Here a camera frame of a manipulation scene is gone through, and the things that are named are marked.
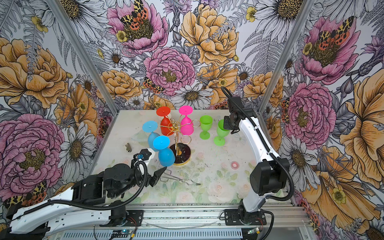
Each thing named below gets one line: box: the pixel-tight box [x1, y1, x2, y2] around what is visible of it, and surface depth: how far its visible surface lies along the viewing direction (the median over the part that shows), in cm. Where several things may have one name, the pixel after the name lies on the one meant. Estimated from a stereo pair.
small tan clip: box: [125, 142, 132, 153], surface depth 101 cm
